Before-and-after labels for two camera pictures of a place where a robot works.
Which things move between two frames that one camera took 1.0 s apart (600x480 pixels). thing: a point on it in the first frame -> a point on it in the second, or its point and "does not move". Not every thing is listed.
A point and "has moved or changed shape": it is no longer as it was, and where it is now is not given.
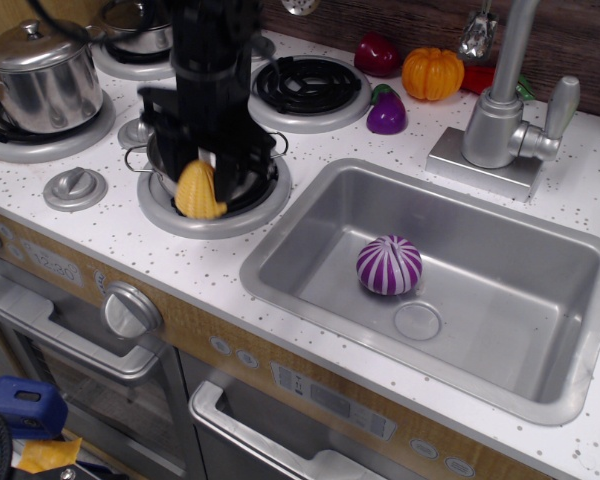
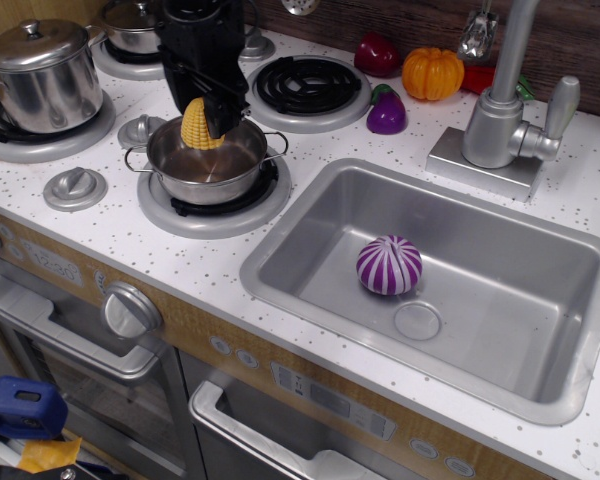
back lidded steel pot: [134, 26] does not move
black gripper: [209, 117] -> [208, 52]
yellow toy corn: [195, 191] has moved or changed shape
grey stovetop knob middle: [133, 133] does not move
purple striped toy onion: [390, 265] does not move
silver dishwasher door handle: [322, 465] does not move
